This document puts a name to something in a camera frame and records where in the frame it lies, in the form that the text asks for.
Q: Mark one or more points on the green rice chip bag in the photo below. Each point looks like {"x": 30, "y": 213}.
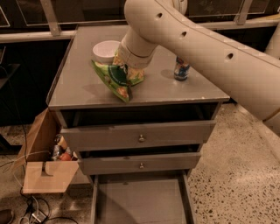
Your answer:
{"x": 119, "y": 77}

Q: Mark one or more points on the red item in box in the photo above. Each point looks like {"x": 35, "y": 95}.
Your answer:
{"x": 65, "y": 157}

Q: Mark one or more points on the brown cardboard box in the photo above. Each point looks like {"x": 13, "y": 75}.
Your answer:
{"x": 42, "y": 175}

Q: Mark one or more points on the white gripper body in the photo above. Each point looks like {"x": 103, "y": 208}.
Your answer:
{"x": 135, "y": 59}

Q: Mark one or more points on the grey drawer cabinet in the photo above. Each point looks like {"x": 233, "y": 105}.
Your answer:
{"x": 80, "y": 99}

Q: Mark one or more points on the grey drawer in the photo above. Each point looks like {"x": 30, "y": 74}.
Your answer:
{"x": 115, "y": 137}
{"x": 145, "y": 163}
{"x": 143, "y": 198}

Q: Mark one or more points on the white ceramic bowl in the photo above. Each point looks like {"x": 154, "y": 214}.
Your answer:
{"x": 104, "y": 52}

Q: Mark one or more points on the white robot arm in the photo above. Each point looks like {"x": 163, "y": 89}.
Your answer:
{"x": 250, "y": 77}

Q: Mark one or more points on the grey bottom drawer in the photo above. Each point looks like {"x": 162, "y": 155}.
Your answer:
{"x": 143, "y": 198}

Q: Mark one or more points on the grey middle drawer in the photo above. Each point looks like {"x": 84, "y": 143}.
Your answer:
{"x": 145, "y": 163}

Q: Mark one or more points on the bottle in cardboard box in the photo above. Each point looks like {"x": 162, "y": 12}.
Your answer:
{"x": 60, "y": 140}

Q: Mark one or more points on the crushed blue energy drink can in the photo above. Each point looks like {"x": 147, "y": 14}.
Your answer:
{"x": 181, "y": 70}

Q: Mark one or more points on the grey top drawer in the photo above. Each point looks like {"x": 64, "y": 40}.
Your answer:
{"x": 115, "y": 137}

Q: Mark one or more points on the dark shoe on floor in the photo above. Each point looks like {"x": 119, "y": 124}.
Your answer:
{"x": 6, "y": 216}

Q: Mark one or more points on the metal window railing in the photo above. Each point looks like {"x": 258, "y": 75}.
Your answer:
{"x": 38, "y": 20}

